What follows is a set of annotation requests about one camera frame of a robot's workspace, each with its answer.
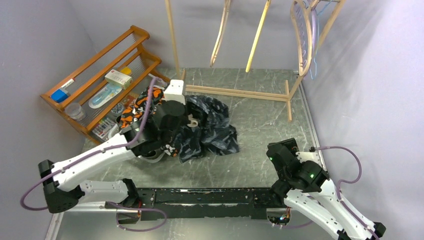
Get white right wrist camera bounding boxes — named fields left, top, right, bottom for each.
left=295, top=151, right=323, bottom=167

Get orange wooden shelf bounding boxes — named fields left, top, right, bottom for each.
left=40, top=25, right=170, bottom=144

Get clear plastic cup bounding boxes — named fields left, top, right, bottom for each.
left=64, top=102, right=86, bottom=121

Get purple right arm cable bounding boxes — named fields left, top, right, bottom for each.
left=309, top=146, right=382, bottom=240

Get light wooden hanger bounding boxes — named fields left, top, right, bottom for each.
left=209, top=0, right=232, bottom=68

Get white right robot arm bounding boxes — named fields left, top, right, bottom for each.
left=266, top=138, right=387, bottom=240

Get light blue wire hanger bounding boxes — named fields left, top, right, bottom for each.
left=309, top=0, right=333, bottom=80

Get wooden clothes rack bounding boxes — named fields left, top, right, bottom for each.
left=164, top=0, right=347, bottom=122

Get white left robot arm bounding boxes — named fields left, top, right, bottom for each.
left=38, top=100, right=188, bottom=214

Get blue box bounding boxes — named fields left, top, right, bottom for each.
left=50, top=88, right=71, bottom=103

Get blue blister pack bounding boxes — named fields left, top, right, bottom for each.
left=88, top=83, right=123, bottom=109

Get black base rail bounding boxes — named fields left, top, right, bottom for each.
left=104, top=187, right=302, bottom=221

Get marker pen set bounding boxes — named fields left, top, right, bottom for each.
left=91, top=117, right=116, bottom=140

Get orange camo shorts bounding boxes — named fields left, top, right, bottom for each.
left=118, top=84, right=179, bottom=157

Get white plastic laundry basket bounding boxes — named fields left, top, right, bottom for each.
left=107, top=84, right=186, bottom=164

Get cream yellow hanger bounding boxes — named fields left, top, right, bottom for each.
left=245, top=0, right=272, bottom=73

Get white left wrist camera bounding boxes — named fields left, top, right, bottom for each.
left=163, top=79, right=186, bottom=105

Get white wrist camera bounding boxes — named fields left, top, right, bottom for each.
left=295, top=151, right=323, bottom=167
left=163, top=79, right=186, bottom=105

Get white medicine box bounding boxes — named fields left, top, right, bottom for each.
left=104, top=69, right=133, bottom=90

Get dark patterned shorts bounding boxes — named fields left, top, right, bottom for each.
left=166, top=95, right=240, bottom=163

